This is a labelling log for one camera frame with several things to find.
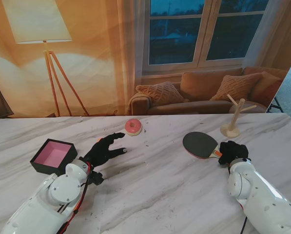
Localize black red ping pong bat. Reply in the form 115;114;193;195
182;131;223;160

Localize black box pink inside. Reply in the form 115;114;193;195
30;138;78;176

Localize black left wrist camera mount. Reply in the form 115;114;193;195
86;170;104;186

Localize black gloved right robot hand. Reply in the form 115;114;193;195
217;140;249;166

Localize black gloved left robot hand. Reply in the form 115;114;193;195
83;132;128;169

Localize printed living room backdrop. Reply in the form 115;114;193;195
0;0;291;118

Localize red left arm cable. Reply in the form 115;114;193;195
58;162;93;234

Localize red black right arm cable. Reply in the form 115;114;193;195
239;204;249;234

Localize wooden mug tree stand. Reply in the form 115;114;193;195
220;94;257;139

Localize pink frosted toy donut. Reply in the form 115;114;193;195
125;118;143;137

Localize black tripod stand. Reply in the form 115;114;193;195
267;96;284;114

